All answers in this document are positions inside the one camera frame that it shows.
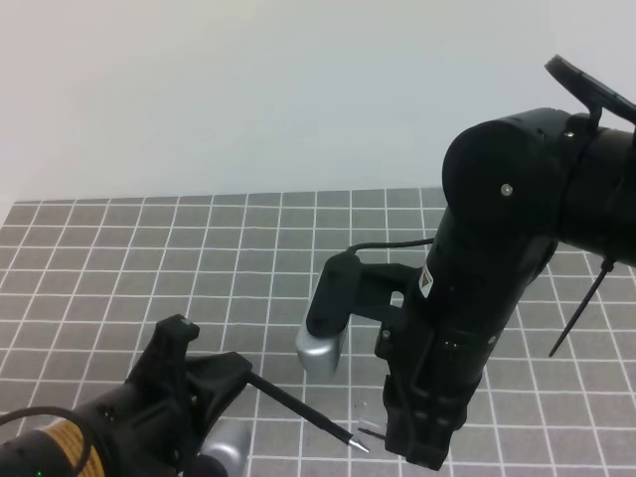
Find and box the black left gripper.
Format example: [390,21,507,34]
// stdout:
[88,314,252,476]

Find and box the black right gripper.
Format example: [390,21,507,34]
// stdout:
[351,262,507,470]

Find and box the black pen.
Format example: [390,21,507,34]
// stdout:
[247,372,370,453]

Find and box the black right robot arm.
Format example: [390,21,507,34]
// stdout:
[355,108,635,469]

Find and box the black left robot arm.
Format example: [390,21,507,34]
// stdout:
[1,315,252,476]

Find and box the grey grid tablecloth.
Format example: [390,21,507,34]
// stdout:
[1,189,635,476]

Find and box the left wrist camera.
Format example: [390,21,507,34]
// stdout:
[183,420,251,477]

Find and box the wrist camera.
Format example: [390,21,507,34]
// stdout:
[183,420,251,477]
[295,250,361,382]

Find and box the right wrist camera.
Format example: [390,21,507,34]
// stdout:
[295,250,361,382]

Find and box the black right camera cable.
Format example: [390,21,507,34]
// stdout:
[347,237,436,254]

